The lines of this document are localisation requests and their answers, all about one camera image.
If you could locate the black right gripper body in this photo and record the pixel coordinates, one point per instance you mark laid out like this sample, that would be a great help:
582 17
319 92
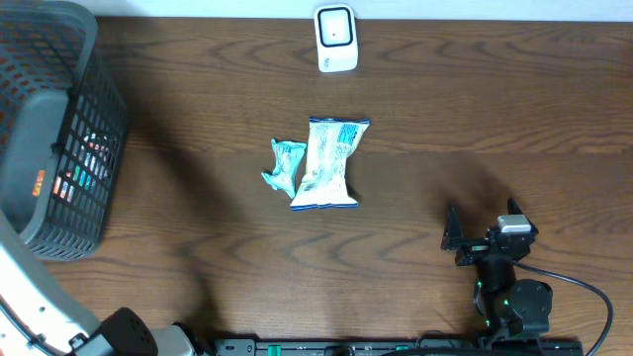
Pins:
473 248

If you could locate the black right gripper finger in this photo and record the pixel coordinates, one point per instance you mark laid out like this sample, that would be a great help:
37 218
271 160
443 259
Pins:
513 208
453 235

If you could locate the white blue snack bag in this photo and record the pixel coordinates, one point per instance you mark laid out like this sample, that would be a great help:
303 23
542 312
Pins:
331 142

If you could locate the teal snack packet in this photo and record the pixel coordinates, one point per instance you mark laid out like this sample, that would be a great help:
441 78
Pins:
288 157

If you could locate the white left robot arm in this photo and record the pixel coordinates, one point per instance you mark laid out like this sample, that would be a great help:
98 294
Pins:
39 318

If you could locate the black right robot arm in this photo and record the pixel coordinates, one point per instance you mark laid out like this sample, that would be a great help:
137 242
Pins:
514 309

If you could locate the white barcode scanner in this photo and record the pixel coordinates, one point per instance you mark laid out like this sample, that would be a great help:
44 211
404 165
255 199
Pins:
336 38

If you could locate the grey plastic mesh basket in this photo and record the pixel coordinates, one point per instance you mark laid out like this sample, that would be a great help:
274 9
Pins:
64 126

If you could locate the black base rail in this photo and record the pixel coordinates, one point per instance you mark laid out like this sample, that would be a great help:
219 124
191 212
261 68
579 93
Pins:
434 345

